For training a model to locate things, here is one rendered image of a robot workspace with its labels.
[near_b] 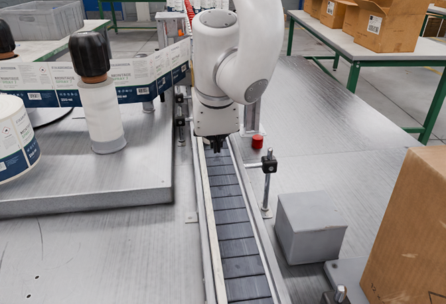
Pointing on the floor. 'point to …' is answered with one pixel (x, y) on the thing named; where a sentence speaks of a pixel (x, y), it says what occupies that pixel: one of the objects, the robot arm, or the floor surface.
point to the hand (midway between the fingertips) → (216, 143)
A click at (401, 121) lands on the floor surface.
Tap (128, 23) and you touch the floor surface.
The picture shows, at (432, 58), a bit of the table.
